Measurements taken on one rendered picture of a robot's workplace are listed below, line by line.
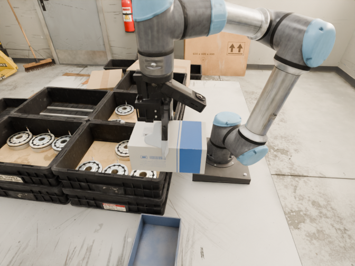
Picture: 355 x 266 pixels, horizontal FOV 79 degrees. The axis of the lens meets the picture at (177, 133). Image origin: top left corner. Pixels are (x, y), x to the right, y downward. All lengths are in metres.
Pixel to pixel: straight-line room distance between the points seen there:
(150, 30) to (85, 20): 3.82
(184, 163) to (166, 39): 0.30
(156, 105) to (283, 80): 0.44
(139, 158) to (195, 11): 0.36
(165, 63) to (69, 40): 4.05
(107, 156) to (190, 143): 0.52
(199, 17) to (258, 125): 0.48
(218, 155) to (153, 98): 0.58
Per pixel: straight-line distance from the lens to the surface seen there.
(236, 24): 0.71
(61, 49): 4.60
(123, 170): 0.87
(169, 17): 0.44
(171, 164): 0.58
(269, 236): 0.95
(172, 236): 0.88
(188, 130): 0.59
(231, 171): 1.03
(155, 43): 0.44
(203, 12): 0.48
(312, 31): 0.74
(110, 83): 1.54
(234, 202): 0.99
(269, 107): 0.80
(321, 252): 1.88
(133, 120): 1.19
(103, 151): 1.02
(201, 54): 3.75
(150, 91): 0.51
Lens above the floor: 1.50
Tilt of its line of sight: 38 degrees down
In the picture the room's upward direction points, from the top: straight up
